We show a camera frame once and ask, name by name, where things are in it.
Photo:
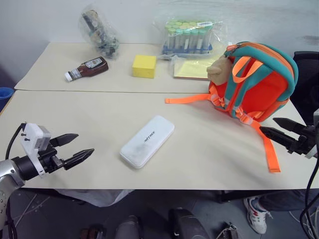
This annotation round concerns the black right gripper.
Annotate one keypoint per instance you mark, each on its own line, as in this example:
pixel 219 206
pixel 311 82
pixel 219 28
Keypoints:
pixel 307 139

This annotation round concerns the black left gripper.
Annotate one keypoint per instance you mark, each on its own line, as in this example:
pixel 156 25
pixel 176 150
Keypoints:
pixel 49 159

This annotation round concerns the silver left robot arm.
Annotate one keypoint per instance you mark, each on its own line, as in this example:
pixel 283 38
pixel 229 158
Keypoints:
pixel 10 171

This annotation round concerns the orange and teal backpack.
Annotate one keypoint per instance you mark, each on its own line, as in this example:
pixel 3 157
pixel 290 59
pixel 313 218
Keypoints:
pixel 261 92

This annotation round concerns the white rectangular case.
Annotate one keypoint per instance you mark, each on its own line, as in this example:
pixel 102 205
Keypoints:
pixel 147 142

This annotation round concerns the clear plastic sheet under table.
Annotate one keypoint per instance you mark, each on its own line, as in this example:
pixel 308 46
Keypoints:
pixel 99 196

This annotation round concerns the black office chair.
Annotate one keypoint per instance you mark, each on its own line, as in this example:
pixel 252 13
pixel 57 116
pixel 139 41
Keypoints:
pixel 307 74

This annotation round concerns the person's leg in jeans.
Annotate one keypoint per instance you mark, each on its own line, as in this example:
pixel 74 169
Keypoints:
pixel 281 200

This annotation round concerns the brown sauce bottle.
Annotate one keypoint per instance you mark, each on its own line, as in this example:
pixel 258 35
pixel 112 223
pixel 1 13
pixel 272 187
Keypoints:
pixel 91 67

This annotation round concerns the blue bin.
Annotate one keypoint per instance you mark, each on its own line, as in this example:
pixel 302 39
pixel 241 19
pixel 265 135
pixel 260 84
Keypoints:
pixel 5 98

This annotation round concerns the white and red sneaker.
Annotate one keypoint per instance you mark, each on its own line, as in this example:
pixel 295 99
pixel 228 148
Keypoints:
pixel 256 214

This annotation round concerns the grey rounded shape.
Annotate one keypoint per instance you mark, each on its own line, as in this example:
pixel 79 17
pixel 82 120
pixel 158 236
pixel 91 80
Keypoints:
pixel 127 227

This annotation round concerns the yellow sponge block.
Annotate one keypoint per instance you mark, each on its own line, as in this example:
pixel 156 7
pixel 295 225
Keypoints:
pixel 144 66

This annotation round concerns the yellow paper pad in sleeve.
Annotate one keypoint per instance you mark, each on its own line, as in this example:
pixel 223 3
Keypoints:
pixel 192 69

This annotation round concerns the clear bag of dark parts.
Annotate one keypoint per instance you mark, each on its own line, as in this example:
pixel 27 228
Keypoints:
pixel 97 32

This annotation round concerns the blue test tube rack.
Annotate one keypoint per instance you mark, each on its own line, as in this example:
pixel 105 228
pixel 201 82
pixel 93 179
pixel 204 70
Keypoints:
pixel 187 49

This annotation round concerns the black rounded shape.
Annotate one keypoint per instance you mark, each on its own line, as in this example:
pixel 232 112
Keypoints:
pixel 187 224

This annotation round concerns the clear bag of test tubes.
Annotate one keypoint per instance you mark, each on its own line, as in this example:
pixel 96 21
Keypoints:
pixel 189 32

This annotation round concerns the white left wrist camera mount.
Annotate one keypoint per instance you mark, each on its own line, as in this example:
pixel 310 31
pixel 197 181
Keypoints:
pixel 31 134

